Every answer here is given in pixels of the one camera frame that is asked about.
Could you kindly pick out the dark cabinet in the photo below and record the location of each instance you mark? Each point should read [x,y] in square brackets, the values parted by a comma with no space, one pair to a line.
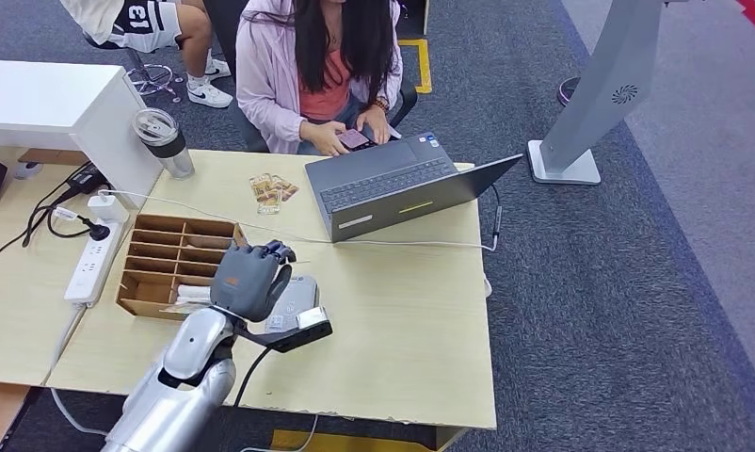
[415,15]

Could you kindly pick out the grey floor stand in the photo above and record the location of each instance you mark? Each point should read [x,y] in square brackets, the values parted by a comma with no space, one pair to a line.
[608,81]

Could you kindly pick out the yellow floor tape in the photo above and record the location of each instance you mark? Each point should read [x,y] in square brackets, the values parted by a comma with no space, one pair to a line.
[424,67]

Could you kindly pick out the dark round floor base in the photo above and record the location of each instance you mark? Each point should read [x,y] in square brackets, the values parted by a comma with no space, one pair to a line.
[566,92]

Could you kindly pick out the person's right hand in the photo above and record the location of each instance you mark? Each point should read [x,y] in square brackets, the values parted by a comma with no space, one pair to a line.
[324,137]

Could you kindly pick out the clear tumbler with black band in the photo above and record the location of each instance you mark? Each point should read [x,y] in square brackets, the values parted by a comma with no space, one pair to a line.
[164,143]

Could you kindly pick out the person's left hand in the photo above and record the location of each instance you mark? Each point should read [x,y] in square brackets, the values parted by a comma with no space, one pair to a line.
[376,121]

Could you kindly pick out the cardboard compartment organizer box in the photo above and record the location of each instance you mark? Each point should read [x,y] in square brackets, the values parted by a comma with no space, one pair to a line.
[159,252]

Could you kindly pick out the white power strip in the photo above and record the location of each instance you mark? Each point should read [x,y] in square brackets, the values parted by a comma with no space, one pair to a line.
[92,268]

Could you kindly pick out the grey laptop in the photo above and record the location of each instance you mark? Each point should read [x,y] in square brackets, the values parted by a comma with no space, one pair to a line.
[384,178]

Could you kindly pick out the pink smartphone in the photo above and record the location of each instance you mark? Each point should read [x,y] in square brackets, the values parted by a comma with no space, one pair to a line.
[354,138]

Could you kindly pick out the person in numbered jersey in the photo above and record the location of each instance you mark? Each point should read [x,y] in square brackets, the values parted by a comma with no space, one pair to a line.
[140,22]

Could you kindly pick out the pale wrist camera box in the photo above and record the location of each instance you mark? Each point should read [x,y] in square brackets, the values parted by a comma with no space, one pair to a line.
[312,319]

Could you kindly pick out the chrome stool base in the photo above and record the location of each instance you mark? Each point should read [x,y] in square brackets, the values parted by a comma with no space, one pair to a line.
[152,77]

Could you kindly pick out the white desk shelf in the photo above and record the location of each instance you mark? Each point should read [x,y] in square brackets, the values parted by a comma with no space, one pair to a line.
[47,100]

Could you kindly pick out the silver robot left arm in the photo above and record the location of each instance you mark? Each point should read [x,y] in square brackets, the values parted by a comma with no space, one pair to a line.
[178,387]

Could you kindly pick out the small white round object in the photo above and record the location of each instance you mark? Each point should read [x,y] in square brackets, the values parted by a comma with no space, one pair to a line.
[27,169]

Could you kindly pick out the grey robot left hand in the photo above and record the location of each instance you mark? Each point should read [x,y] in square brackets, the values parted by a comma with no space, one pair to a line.
[246,281]

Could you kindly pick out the white key card stack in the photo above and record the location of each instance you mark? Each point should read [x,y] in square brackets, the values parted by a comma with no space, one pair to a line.
[193,291]
[193,301]

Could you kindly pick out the grey card reader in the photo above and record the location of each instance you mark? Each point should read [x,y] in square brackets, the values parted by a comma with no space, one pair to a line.
[304,292]

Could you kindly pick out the white charger block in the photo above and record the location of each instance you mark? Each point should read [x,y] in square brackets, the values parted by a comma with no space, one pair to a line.
[107,208]

